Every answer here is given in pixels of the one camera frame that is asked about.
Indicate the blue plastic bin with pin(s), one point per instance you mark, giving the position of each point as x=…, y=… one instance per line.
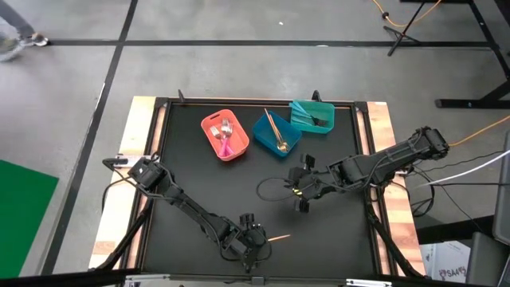
x=265, y=135

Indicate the black table clamp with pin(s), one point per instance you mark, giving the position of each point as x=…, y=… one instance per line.
x=316, y=96

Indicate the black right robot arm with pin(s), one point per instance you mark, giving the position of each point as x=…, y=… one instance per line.
x=382, y=161

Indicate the green floor mat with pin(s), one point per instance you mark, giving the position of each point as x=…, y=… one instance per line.
x=24, y=219

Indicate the black desk stand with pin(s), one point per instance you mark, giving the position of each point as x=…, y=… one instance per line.
x=462, y=103

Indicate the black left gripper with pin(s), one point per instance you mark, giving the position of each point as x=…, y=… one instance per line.
x=251, y=241

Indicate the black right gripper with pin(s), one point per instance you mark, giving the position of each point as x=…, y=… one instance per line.
x=308, y=183

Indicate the white printed box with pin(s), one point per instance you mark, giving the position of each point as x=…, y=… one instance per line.
x=446, y=259

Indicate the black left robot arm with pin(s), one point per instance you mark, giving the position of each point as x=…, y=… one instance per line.
x=187, y=203

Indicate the person's leg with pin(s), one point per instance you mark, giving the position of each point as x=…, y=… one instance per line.
x=16, y=18

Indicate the person's shoe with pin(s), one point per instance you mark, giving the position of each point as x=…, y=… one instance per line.
x=38, y=40

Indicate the teal plastic bin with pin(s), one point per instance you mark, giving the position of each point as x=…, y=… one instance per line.
x=326, y=109

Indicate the black tripod stand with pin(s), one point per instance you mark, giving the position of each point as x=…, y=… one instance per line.
x=400, y=34

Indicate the grey office chair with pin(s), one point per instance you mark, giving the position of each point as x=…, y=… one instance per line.
x=503, y=199

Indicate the orange plastic bin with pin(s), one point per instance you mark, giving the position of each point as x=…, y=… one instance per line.
x=239, y=139

